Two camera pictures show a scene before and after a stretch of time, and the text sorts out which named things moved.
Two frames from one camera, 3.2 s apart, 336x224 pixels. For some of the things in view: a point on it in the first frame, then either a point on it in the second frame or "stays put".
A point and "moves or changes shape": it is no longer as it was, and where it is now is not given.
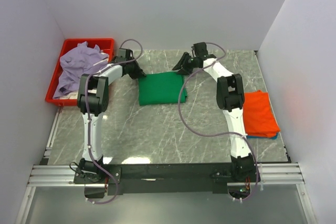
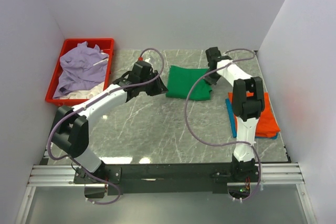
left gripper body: (134, 71) -> (153, 88)
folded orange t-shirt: (259, 118) stays put
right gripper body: (191, 65) -> (212, 78)
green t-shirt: (161, 88) moves or changes shape
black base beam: (176, 178) stays put
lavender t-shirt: (81, 60) stays put
